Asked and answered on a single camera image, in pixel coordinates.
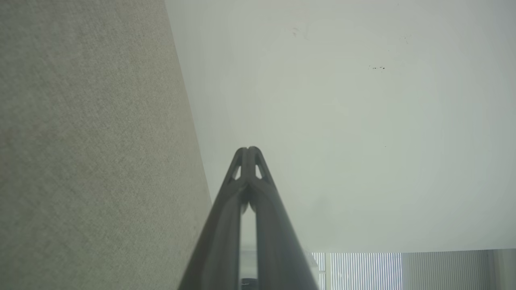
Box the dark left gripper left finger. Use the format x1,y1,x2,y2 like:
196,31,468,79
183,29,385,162
177,147,249,290

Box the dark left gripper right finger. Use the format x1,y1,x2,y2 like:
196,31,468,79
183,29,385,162
248,146,319,290

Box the white vertical window blinds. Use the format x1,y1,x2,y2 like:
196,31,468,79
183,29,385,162
311,250,497,290

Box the grey fabric sofa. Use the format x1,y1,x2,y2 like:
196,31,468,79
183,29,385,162
0,0,212,290

